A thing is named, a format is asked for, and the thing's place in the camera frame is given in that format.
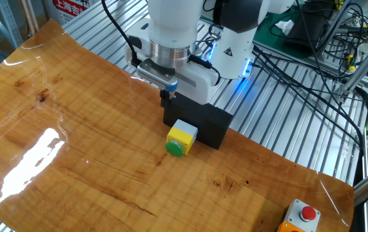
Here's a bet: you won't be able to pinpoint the yellow box with green button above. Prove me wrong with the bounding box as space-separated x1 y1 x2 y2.
165 119 199 158

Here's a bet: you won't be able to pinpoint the black camera cable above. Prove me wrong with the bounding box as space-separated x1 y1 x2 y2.
101 0 142 68

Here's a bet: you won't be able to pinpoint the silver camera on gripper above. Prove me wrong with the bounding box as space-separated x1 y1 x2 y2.
137 59 179 92

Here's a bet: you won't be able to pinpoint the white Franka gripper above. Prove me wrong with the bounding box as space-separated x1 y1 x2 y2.
124 17 221 109

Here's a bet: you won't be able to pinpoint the thin wooden slats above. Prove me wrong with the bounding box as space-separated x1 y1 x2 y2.
17 0 40 37

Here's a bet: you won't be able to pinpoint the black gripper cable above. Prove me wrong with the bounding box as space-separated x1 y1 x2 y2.
188 54 222 86

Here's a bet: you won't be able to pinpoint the slanted aluminium profile post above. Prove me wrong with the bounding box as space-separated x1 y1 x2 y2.
337 32 368 98

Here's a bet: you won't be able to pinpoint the green desk mat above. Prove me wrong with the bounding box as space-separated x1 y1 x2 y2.
253 5 333 61

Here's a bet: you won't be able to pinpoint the orange box with red button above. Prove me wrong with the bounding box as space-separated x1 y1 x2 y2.
276 220 305 232

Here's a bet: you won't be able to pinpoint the wood pattern table mat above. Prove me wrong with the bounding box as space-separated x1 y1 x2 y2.
0 18 355 232

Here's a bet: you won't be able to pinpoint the black foam block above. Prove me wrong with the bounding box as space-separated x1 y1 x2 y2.
162 92 234 151

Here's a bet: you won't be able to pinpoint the yellow handled tool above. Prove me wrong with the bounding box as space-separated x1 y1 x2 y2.
344 53 357 72

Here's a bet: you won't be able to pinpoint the red and white sign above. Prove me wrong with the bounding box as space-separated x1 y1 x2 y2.
52 0 90 17

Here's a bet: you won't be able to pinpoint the grey metal shelf frame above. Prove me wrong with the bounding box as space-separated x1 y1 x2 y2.
0 0 24 50

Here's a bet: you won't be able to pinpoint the grey black box red button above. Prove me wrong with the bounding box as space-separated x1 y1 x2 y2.
283 198 322 232

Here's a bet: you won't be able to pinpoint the thick black floor cable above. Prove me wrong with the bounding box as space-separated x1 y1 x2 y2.
251 44 368 157

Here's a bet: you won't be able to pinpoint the black bag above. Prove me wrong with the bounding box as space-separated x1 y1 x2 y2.
283 2 340 50

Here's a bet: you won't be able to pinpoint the crumpled white tissue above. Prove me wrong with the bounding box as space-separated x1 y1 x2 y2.
274 19 296 36

